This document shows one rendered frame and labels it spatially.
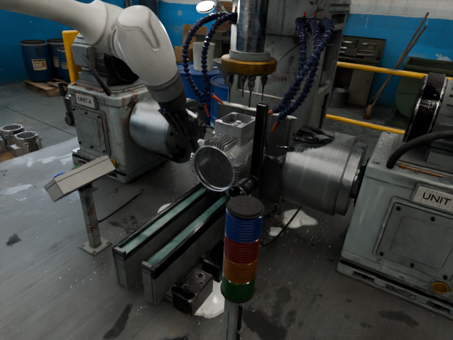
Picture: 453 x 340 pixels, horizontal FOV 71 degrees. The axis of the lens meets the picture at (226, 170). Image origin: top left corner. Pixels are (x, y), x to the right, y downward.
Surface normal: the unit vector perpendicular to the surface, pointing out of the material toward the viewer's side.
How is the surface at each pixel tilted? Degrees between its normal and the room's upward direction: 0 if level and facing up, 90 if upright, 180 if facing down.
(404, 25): 90
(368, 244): 89
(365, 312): 0
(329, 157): 43
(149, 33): 87
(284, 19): 90
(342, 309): 0
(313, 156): 51
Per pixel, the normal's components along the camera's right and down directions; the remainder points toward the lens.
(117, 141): -0.51, 0.38
